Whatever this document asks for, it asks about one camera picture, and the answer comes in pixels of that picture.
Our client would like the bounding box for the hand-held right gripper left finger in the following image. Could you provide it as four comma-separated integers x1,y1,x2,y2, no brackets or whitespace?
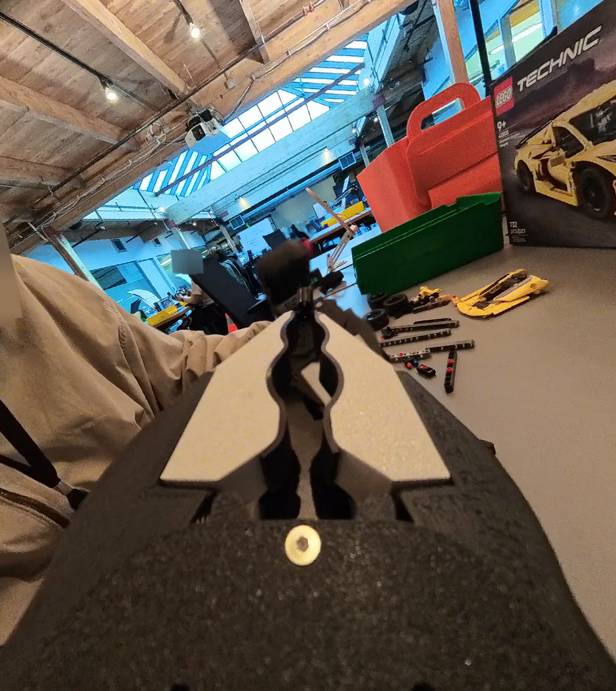
159,313,296,515

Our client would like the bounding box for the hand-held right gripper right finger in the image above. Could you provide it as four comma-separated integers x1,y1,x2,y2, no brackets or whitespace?
313,313,452,506

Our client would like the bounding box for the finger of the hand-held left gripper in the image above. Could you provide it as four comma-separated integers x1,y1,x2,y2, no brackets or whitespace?
300,363,336,407

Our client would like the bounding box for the person's left forearm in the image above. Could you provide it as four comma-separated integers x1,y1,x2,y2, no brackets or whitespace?
170,321,272,380

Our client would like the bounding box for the wooden desk lamp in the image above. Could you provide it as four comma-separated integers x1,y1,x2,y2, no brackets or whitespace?
307,187,358,272

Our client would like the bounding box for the whiteboard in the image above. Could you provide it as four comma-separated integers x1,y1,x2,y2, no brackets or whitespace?
237,220,275,253

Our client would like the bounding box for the black office chair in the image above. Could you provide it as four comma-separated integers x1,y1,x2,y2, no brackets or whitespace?
195,254,267,331

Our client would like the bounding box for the group of black pinned beams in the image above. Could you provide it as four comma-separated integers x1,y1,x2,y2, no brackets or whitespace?
378,299,476,394

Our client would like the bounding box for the yellow brick subassembly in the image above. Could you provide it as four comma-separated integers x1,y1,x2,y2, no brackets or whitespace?
409,285,453,307

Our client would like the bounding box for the green plastic bin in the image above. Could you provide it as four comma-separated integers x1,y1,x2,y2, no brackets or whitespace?
351,193,504,296

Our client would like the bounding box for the person's beige jacket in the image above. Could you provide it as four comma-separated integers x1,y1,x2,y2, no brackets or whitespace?
0,254,266,665

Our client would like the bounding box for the ceiling projector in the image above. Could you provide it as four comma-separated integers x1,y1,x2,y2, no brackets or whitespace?
184,108,229,149

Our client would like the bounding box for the yellow toy car body section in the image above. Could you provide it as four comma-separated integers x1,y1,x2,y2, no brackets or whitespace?
456,269,551,319

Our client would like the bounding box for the black round floor lamp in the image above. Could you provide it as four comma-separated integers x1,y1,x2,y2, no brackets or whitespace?
469,0,496,96

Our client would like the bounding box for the toy car set box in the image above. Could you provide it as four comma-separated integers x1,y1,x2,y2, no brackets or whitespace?
490,0,616,250

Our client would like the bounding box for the black strap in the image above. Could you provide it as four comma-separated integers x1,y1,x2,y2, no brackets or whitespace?
0,353,89,509

